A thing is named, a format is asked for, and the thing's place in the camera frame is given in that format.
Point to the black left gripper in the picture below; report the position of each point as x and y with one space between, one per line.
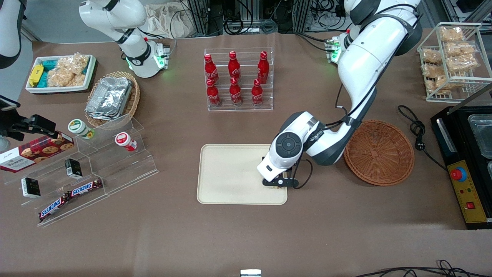
263 158

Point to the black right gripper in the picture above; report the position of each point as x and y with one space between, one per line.
24 125

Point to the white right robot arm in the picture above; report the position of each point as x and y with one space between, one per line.
127 27

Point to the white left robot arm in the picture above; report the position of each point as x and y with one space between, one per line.
365 65

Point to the beige plastic tray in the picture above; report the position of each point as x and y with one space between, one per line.
230 175

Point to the oval wicker basket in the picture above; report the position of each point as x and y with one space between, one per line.
132 104

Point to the round brown wicker basket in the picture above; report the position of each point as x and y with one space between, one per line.
378 154

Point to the red tartan cookie box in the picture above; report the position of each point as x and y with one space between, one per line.
34 154

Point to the green lid small jar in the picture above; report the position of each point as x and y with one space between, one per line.
78 128

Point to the white rectangular bin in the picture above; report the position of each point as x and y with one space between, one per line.
61 89

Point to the bagged rice cracker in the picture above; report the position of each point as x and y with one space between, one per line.
75 63
65 79

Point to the small black box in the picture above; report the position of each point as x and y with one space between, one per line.
30 187
73 168

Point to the yellow snack pack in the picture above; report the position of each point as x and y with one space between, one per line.
35 75

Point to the teal snack pack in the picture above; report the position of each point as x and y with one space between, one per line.
48 65

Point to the stack of foil containers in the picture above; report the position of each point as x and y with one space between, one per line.
109 98

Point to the brown Snickers bar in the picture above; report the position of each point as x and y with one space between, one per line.
85 187
54 207

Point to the red lid small jar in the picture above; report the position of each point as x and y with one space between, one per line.
125 141

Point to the clear acrylic step shelf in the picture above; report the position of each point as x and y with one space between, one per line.
115 169

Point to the clear acrylic bottle rack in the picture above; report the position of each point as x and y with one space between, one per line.
238 107

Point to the red cola bottle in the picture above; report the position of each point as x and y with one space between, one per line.
235 93
257 93
233 65
263 67
213 94
210 69

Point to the small white metal object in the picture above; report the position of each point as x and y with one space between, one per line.
250 273

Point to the crumpled white cloth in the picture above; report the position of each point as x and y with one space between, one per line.
165 21

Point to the bagged fried snack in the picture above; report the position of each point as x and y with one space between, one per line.
436 85
463 64
450 34
433 70
431 56
461 49

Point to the black appliance with yellow panel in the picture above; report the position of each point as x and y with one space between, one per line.
467 184

